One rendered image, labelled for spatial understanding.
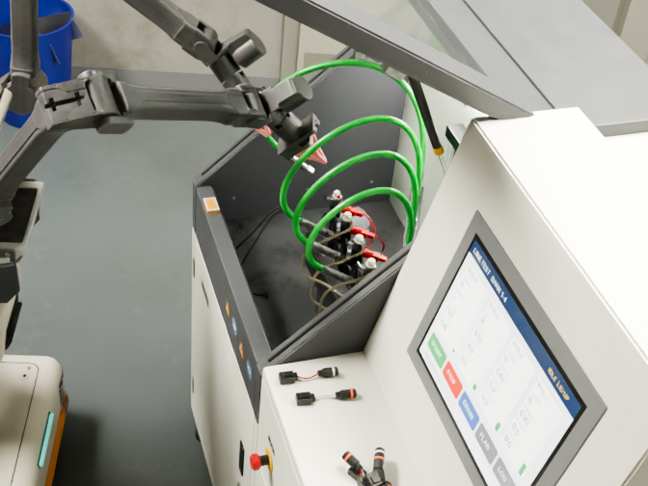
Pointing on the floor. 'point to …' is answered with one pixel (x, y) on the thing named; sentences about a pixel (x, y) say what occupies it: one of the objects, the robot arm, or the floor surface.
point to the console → (613, 437)
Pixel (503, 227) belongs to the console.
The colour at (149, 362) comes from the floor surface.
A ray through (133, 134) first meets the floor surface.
